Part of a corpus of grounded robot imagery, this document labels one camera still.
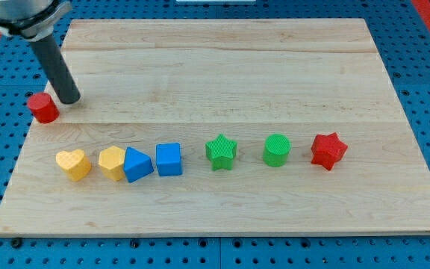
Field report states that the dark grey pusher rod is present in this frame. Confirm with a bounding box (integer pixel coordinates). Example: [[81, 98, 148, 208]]
[[30, 34, 81, 105]]

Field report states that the red cylinder block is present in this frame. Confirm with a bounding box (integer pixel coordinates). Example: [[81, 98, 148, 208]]
[[27, 92, 60, 124]]

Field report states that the yellow heart block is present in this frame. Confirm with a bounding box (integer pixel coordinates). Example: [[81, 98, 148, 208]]
[[55, 149, 92, 182]]

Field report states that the yellow hexagon block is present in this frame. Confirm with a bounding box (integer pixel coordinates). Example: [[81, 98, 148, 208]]
[[98, 146, 125, 182]]

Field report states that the blue triangle block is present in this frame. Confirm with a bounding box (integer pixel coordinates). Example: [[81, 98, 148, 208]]
[[123, 147, 154, 183]]

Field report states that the light wooden board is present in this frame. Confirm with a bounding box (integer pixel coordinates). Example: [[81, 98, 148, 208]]
[[0, 19, 430, 238]]

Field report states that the blue cube block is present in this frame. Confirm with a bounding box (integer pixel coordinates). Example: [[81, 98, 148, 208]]
[[156, 143, 183, 176]]

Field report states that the green star block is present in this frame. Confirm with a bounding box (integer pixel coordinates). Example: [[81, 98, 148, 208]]
[[205, 134, 237, 171]]

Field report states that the green cylinder block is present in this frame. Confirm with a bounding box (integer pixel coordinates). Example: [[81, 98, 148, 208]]
[[262, 134, 291, 167]]

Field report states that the red star block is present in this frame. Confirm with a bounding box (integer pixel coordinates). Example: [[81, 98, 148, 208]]
[[311, 132, 348, 171]]

